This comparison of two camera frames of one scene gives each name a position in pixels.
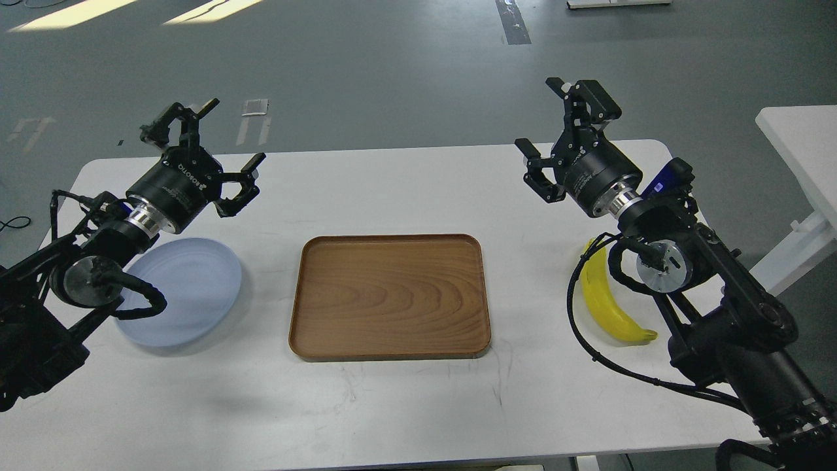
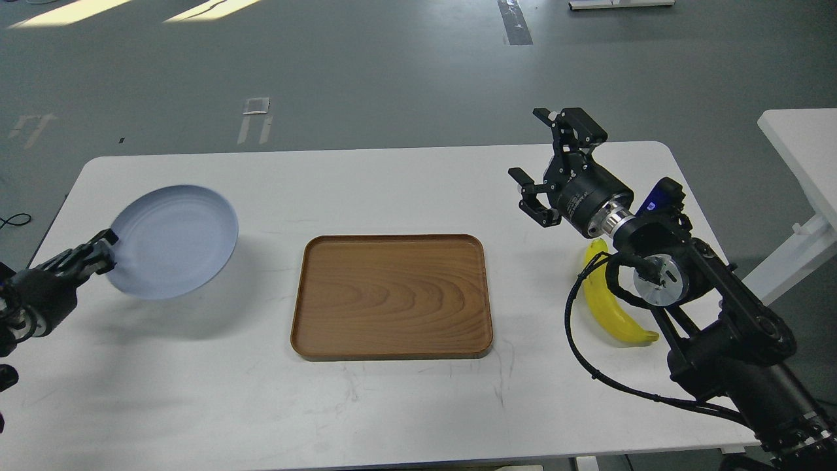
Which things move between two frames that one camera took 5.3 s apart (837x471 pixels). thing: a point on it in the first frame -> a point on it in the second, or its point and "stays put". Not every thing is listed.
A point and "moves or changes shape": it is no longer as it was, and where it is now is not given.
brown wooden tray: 390,297 stays put
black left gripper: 186,179 -> 48,297
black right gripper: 590,171 -> 580,188
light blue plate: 201,280 moves or changes shape
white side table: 807,136 stays put
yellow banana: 612,311 stays put
